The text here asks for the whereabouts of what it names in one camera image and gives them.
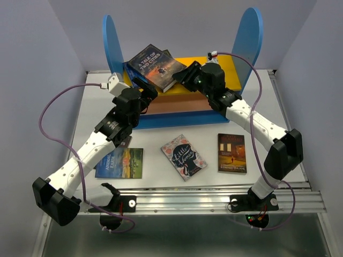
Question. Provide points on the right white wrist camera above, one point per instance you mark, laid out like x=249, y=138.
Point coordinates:
x=212, y=57

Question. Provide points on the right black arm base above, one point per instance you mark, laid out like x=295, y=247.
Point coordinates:
x=257, y=210

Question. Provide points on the aluminium rail frame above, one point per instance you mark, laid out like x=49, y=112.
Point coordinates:
x=161, y=190

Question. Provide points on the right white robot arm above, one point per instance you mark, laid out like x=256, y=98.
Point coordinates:
x=284, y=148

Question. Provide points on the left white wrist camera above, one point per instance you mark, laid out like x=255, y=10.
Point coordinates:
x=115, y=84

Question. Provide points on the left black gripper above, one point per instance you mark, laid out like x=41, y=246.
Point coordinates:
x=148, y=93

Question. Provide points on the blue and yellow wooden bookshelf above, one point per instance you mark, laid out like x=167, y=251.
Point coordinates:
x=178, y=106

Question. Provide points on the Little Women book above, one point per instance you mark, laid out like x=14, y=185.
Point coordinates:
x=183, y=156

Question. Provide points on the A Tale of Two Cities book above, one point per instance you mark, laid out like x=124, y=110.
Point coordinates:
x=156, y=67

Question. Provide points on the Edward Rulane brown book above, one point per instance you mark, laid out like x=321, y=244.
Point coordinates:
x=231, y=153

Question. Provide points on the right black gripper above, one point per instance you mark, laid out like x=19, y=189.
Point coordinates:
x=186, y=75

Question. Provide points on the dark Days to See book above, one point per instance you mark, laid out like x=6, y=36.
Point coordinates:
x=125, y=143

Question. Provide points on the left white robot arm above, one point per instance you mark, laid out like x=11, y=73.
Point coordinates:
x=63, y=194

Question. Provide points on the Jane Eyre blue book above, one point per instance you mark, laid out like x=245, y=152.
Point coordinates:
x=132, y=74

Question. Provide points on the Animal Farm book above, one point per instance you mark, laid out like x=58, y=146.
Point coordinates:
x=121, y=163

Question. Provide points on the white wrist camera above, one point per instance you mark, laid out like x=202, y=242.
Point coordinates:
x=212, y=57
x=115, y=84

